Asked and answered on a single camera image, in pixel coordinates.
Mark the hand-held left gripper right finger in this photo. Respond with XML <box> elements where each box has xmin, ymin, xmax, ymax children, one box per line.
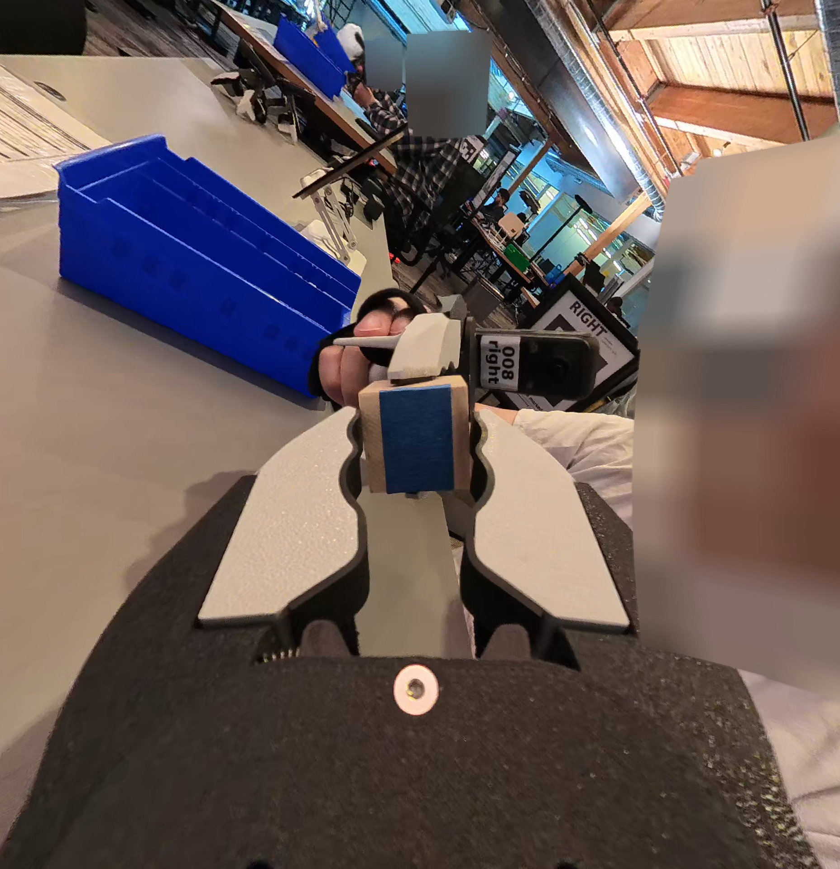
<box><xmin>459</xmin><ymin>408</ymin><xmax>631</xmax><ymax>657</ymax></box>

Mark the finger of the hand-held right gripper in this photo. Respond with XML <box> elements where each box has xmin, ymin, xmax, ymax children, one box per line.
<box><xmin>388</xmin><ymin>311</ymin><xmax>464</xmax><ymax>386</ymax></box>

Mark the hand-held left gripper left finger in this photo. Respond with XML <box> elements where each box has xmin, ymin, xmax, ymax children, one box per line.
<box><xmin>196</xmin><ymin>406</ymin><xmax>371</xmax><ymax>654</ymax></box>

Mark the single blue-taped wood block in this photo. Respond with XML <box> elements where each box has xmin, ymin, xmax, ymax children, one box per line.
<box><xmin>358</xmin><ymin>382</ymin><xmax>475</xmax><ymax>495</ymax></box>

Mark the blue plastic bin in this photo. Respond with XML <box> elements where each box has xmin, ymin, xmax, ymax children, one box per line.
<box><xmin>55</xmin><ymin>134</ymin><xmax>363</xmax><ymax>399</ymax></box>
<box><xmin>314</xmin><ymin>26</ymin><xmax>358</xmax><ymax>74</ymax></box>
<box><xmin>272</xmin><ymin>17</ymin><xmax>346</xmax><ymax>97</ymax></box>

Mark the person's right hand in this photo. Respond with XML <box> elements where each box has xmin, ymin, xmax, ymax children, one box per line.
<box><xmin>321</xmin><ymin>307</ymin><xmax>410</xmax><ymax>408</ymax></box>

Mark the black office chair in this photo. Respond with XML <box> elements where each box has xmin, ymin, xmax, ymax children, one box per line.
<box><xmin>386</xmin><ymin>163</ymin><xmax>492</xmax><ymax>272</ymax></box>

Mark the wooden work table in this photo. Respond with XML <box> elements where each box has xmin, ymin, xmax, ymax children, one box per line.
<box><xmin>212</xmin><ymin>0</ymin><xmax>402</xmax><ymax>179</ymax></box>

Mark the black and white tool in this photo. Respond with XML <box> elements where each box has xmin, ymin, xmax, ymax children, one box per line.
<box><xmin>211</xmin><ymin>64</ymin><xmax>305</xmax><ymax>145</ymax></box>

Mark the printed paper sheet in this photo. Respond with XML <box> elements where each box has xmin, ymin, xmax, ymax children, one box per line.
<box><xmin>0</xmin><ymin>53</ymin><xmax>113</xmax><ymax>213</ymax></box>

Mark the silver ventilation duct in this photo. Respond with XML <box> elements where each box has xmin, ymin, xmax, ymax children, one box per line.
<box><xmin>817</xmin><ymin>0</ymin><xmax>840</xmax><ymax>110</ymax></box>
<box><xmin>525</xmin><ymin>0</ymin><xmax>667</xmax><ymax>221</ymax></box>

